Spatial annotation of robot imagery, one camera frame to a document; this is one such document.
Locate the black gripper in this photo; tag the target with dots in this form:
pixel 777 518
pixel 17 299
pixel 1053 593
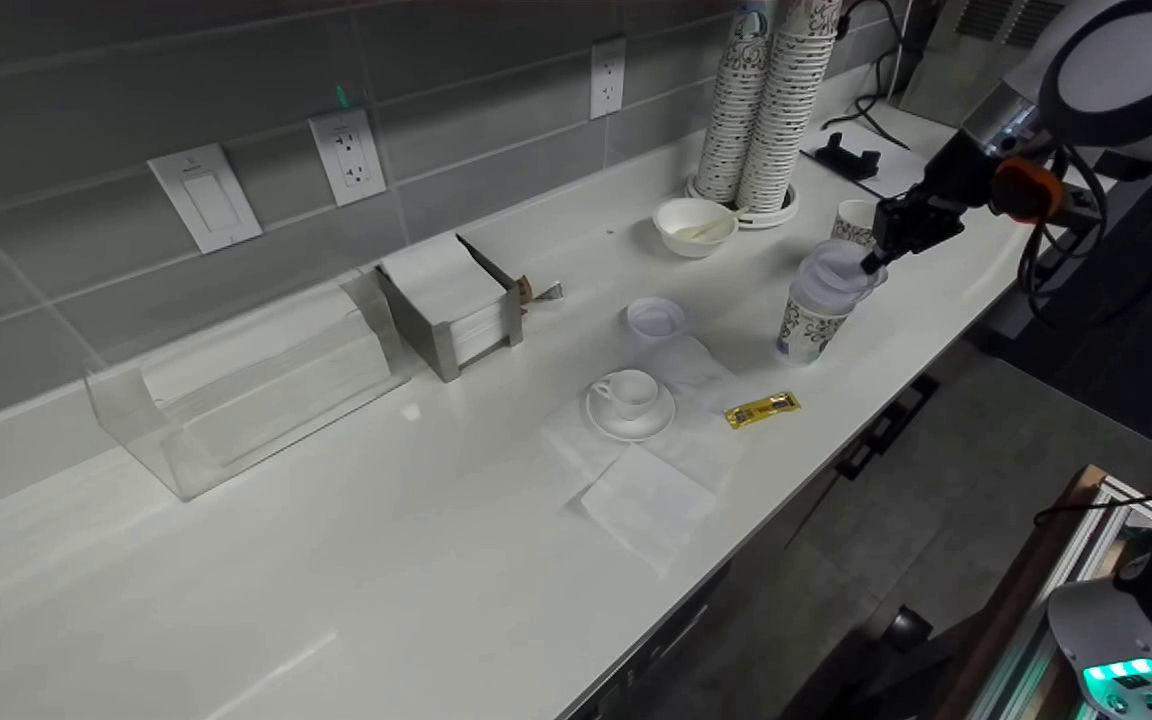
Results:
pixel 954 180

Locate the white plastic cup lid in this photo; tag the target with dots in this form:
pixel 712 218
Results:
pixel 837 277

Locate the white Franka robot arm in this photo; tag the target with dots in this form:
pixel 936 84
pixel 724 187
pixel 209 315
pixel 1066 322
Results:
pixel 1123 74

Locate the speckled paper cup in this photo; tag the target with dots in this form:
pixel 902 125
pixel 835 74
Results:
pixel 806 324
pixel 853 223

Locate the tall paper cup stack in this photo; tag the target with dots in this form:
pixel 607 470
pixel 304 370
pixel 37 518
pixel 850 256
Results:
pixel 784 104
pixel 735 100

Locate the clear flat plastic lid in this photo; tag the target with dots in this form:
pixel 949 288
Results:
pixel 652 319

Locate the black device on counter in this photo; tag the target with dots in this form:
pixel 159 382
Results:
pixel 850 159

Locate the white bowl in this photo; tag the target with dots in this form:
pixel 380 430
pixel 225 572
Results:
pixel 694 227

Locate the yellow sauce packet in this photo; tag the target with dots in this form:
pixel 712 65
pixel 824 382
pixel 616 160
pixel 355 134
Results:
pixel 762 411

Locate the white paper napkin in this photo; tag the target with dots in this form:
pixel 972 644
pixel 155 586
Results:
pixel 650 505

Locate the metal napkin holder with napkins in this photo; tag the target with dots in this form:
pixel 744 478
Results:
pixel 449 301

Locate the grey base with green light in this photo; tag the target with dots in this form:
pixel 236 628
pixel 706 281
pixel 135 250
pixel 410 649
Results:
pixel 1141 641

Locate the white outlet with green sticker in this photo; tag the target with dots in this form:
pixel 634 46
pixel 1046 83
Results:
pixel 350 159

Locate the clear acrylic box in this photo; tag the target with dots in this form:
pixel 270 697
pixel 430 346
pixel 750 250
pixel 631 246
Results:
pixel 248 384

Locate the plain white wall outlet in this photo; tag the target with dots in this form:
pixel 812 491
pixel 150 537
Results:
pixel 607 79

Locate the brown wooden frame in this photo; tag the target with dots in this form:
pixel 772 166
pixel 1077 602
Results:
pixel 1019 586

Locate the white light switch plate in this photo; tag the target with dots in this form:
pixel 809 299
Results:
pixel 207 198

